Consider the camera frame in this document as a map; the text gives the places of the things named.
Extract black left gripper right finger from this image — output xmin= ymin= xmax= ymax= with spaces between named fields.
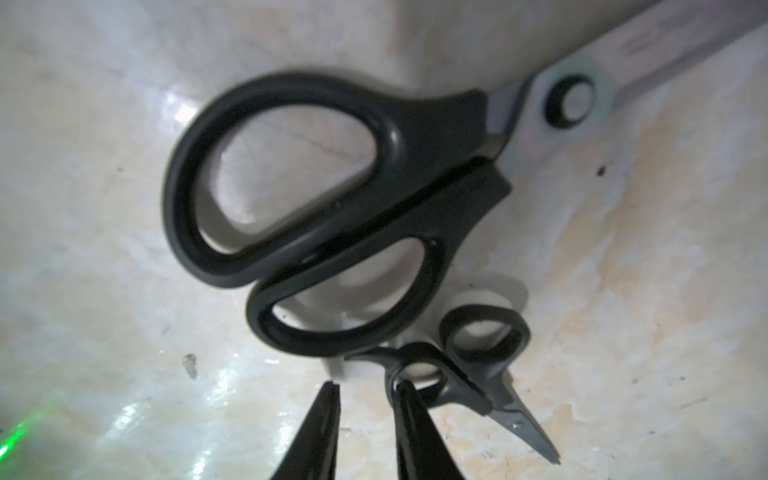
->
xmin=393 ymin=380 xmax=465 ymax=480

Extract black scissors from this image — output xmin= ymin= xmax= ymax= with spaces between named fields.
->
xmin=161 ymin=1 xmax=767 ymax=357

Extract black scissors pointing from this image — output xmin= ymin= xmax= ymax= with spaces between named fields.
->
xmin=345 ymin=304 xmax=560 ymax=464

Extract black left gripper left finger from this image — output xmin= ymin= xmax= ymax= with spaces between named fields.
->
xmin=272 ymin=381 xmax=341 ymax=480

